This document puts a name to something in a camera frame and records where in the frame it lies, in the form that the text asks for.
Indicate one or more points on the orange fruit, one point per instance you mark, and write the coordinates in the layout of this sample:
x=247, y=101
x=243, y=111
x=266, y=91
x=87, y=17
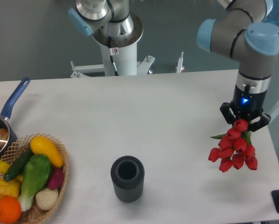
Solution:
x=10, y=210

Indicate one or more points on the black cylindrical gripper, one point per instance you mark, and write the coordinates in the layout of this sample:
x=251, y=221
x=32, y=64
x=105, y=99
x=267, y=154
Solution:
x=246, y=106

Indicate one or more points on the white garlic bulb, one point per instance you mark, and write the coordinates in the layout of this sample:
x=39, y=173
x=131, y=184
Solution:
x=46, y=198

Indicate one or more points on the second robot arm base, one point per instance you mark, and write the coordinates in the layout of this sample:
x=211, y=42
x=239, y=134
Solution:
x=110, y=22

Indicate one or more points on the yellow banana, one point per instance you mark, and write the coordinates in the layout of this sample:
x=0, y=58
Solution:
x=4, y=166

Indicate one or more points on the yellow bell pepper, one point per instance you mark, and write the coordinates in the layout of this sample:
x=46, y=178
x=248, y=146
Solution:
x=9, y=188

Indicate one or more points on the red tulip bouquet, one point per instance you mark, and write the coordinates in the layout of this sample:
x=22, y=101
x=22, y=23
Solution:
x=235, y=148

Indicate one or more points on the blue handled saucepan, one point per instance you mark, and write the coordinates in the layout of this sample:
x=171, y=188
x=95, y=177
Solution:
x=6, y=112

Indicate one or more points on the green bok choy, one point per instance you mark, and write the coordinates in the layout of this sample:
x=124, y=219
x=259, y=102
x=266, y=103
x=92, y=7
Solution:
x=35, y=175

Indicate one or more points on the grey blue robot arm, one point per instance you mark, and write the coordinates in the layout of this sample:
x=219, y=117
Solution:
x=243, y=37

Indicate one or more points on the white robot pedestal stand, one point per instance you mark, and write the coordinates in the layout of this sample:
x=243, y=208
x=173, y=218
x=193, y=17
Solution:
x=117, y=61

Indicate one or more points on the purple radish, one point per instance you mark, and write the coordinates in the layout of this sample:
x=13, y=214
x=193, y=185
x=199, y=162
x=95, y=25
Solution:
x=56, y=179

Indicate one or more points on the yellow squash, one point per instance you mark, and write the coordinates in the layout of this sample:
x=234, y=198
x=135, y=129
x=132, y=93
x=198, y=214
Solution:
x=43, y=145

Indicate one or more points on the dark grey ribbed vase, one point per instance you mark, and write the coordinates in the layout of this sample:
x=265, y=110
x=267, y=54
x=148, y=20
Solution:
x=127, y=175

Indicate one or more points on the green cucumber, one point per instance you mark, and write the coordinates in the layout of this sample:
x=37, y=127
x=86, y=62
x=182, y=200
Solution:
x=18, y=165

